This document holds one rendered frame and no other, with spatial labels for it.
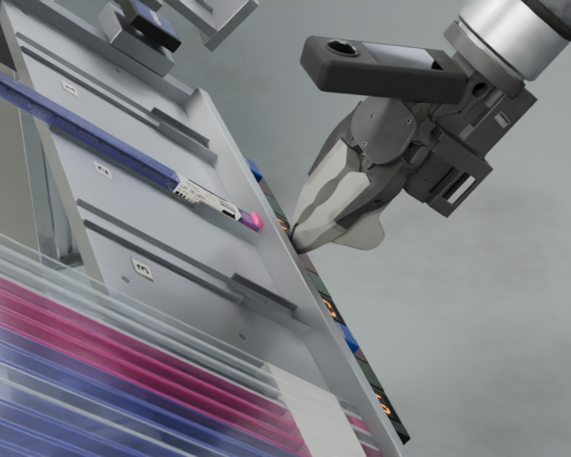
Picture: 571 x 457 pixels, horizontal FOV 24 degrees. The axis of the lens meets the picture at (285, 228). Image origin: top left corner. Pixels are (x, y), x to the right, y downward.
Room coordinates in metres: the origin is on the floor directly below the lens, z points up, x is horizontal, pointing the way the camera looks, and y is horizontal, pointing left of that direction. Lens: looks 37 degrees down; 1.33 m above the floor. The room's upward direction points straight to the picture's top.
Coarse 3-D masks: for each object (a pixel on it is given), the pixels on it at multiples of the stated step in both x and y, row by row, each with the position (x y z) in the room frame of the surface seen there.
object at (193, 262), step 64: (0, 0) 0.91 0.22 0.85; (64, 64) 0.87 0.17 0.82; (128, 128) 0.83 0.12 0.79; (192, 128) 0.93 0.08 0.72; (64, 192) 0.66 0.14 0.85; (128, 192) 0.71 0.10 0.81; (128, 256) 0.62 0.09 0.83; (192, 256) 0.68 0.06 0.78; (256, 256) 0.76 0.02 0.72; (192, 320) 0.59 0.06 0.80; (256, 320) 0.65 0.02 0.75; (320, 384) 0.62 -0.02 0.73
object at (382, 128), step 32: (448, 32) 0.85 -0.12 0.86; (480, 64) 0.82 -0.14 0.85; (480, 96) 0.83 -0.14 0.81; (512, 96) 0.82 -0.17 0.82; (352, 128) 0.84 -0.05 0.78; (384, 128) 0.82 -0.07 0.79; (416, 128) 0.80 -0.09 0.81; (448, 128) 0.82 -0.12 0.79; (480, 128) 0.83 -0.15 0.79; (384, 160) 0.79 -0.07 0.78; (416, 160) 0.79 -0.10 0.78; (448, 160) 0.80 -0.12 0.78; (480, 160) 0.81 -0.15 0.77; (416, 192) 0.81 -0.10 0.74; (448, 192) 0.81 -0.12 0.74
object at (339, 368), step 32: (192, 96) 0.97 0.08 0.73; (224, 128) 0.91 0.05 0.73; (224, 160) 0.87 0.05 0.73; (256, 192) 0.82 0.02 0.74; (288, 256) 0.74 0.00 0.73; (288, 288) 0.71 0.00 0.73; (320, 320) 0.67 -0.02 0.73; (320, 352) 0.65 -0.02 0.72; (352, 384) 0.61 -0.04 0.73; (384, 416) 0.58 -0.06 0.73; (384, 448) 0.56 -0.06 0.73
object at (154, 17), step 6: (132, 0) 0.99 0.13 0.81; (138, 6) 0.98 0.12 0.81; (144, 6) 1.00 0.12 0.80; (144, 12) 0.98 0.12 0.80; (150, 12) 0.99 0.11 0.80; (150, 18) 0.98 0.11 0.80; (156, 18) 0.99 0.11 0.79; (162, 18) 1.00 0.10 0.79; (156, 24) 0.97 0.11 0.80; (162, 24) 0.98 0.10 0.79; (168, 24) 0.99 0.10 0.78; (168, 30) 0.98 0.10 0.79; (174, 36) 0.97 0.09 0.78
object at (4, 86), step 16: (0, 80) 0.73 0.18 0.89; (0, 96) 0.73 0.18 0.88; (16, 96) 0.73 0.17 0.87; (32, 96) 0.73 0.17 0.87; (32, 112) 0.73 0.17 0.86; (48, 112) 0.74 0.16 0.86; (64, 112) 0.75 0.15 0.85; (64, 128) 0.74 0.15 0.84; (80, 128) 0.74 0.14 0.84; (96, 128) 0.76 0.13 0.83; (96, 144) 0.75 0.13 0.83; (112, 144) 0.75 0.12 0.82; (128, 144) 0.77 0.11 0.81; (128, 160) 0.75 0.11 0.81; (144, 160) 0.76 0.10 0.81; (160, 176) 0.76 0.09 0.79; (176, 176) 0.77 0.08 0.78
